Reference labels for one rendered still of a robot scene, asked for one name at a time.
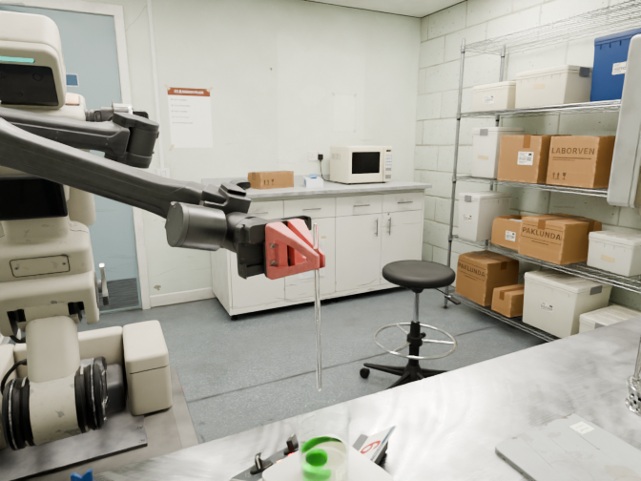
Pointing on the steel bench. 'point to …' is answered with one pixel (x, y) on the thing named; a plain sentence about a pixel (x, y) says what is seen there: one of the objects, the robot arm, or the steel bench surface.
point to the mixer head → (629, 136)
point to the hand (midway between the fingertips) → (317, 260)
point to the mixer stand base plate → (571, 452)
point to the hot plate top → (361, 469)
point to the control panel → (262, 471)
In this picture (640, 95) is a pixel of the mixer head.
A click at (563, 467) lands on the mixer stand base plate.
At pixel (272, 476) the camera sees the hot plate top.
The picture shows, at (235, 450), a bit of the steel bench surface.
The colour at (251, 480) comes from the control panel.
